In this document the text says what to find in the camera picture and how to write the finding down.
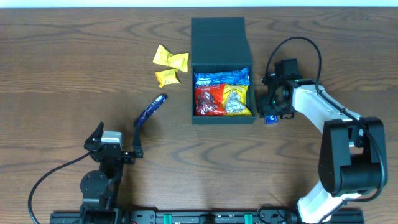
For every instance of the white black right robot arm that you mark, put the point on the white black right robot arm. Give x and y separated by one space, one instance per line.
352 163

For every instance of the dark green box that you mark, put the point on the dark green box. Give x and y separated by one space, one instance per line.
219 44

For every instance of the large yellow candy wrapper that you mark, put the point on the large yellow candy wrapper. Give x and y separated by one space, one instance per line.
166 58

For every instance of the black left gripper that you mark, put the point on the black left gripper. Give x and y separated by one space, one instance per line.
116 155

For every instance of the small yellow candy wrapper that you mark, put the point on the small yellow candy wrapper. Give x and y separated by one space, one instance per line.
167 77

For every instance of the blue Eclipse gum pack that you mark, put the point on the blue Eclipse gum pack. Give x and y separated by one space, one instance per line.
271 119

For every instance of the blue wafer bar packet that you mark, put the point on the blue wafer bar packet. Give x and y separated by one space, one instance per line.
235 77

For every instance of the dark blue snack bar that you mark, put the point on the dark blue snack bar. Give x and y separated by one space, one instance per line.
149 110

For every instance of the yellow seed snack bag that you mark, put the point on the yellow seed snack bag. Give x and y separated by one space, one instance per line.
234 100

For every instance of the black aluminium mounting rail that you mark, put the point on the black aluminium mounting rail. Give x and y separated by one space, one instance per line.
152 217

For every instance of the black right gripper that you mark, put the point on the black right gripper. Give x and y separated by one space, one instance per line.
267 109

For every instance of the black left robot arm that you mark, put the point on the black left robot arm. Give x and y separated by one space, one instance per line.
100 187

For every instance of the red Hacks candy bag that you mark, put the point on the red Hacks candy bag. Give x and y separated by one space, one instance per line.
209 100

